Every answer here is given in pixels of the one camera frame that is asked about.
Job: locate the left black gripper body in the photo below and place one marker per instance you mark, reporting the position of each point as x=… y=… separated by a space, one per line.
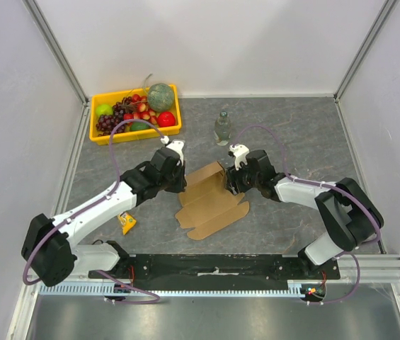
x=173 y=183

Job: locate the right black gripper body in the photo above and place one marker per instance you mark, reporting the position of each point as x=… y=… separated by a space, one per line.
x=233 y=178

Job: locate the brown cardboard box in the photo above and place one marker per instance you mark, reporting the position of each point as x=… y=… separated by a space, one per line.
x=206 y=205

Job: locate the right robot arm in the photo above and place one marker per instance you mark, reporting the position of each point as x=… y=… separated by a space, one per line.
x=349 y=216

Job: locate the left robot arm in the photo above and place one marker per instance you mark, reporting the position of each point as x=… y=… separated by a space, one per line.
x=52 y=246

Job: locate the clear glass bottle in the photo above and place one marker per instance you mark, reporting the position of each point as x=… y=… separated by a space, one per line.
x=222 y=129

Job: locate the red tomato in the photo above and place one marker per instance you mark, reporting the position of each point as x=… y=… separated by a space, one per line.
x=166 y=119

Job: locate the green avocado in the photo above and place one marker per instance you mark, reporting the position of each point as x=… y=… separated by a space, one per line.
x=139 y=126

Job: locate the yellow snack packet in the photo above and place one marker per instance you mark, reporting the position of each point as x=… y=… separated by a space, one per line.
x=127 y=222

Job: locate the green netted melon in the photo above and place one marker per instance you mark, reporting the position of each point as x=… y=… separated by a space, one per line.
x=160 y=97

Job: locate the dark purple grape bunch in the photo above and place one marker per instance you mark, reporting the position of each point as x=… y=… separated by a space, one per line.
x=106 y=124

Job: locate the green apple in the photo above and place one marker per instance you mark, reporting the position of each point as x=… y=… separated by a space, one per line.
x=104 y=109

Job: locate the yellow plastic fruit bin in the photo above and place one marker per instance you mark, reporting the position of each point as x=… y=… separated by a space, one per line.
x=121 y=133

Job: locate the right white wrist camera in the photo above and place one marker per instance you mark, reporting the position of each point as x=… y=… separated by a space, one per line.
x=239 y=153

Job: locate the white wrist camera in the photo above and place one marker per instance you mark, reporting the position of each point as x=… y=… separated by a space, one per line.
x=239 y=153
x=175 y=145

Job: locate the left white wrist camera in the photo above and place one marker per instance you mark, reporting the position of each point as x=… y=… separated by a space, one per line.
x=175 y=145

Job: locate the slotted cable duct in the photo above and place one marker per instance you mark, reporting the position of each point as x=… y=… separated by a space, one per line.
x=114 y=290

